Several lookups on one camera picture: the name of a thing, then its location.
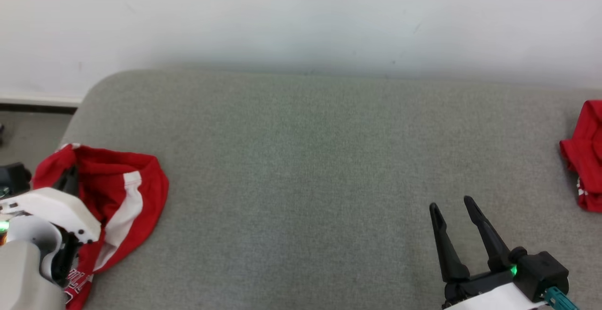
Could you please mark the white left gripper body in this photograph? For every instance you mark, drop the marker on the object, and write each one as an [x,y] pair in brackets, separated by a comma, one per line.
[51,204]

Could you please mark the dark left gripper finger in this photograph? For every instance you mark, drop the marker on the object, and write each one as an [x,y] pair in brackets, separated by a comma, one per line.
[69,183]

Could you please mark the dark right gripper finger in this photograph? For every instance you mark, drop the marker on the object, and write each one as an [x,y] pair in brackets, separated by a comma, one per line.
[491,244]
[449,253]

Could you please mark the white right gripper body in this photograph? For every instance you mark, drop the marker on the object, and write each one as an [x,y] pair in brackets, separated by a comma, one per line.
[494,298]

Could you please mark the red shorts with white stripe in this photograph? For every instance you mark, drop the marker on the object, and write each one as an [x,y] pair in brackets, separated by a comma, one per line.
[117,169]

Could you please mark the red shirt with white sleeves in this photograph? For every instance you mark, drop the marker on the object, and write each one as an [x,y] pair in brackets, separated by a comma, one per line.
[588,159]

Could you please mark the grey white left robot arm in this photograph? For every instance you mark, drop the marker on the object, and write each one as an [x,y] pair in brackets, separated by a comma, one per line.
[23,277]

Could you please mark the grey fabric sofa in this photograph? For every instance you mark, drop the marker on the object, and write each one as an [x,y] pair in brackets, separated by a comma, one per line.
[305,183]

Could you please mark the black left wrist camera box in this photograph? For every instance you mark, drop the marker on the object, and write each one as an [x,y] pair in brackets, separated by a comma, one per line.
[14,178]

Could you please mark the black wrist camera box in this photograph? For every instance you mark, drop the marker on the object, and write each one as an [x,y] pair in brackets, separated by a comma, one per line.
[14,178]
[545,272]

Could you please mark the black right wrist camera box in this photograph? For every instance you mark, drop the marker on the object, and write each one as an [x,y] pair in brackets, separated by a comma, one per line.
[545,272]

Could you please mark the teal right camera connector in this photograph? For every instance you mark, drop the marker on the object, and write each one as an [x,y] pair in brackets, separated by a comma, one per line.
[559,298]

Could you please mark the white wall baseboard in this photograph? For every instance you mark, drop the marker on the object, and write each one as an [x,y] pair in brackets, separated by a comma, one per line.
[37,100]

